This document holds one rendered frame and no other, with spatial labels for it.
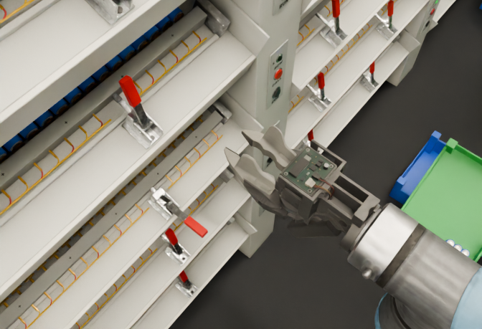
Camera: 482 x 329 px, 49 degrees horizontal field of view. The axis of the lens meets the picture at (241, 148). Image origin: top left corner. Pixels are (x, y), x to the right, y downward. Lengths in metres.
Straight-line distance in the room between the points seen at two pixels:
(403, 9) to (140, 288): 0.88
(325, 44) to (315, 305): 0.63
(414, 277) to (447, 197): 0.77
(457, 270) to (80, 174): 0.43
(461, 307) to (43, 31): 0.50
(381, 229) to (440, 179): 0.77
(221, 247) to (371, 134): 0.60
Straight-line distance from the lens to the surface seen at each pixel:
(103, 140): 0.61
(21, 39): 0.46
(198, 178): 0.81
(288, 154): 0.71
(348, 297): 1.33
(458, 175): 1.40
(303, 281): 1.32
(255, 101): 0.77
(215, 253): 1.17
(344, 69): 1.20
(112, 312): 0.95
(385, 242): 0.64
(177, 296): 1.14
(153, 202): 0.78
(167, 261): 0.96
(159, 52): 0.64
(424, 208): 1.39
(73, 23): 0.46
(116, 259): 0.77
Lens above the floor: 1.25
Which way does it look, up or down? 58 degrees down
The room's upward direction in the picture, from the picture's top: straight up
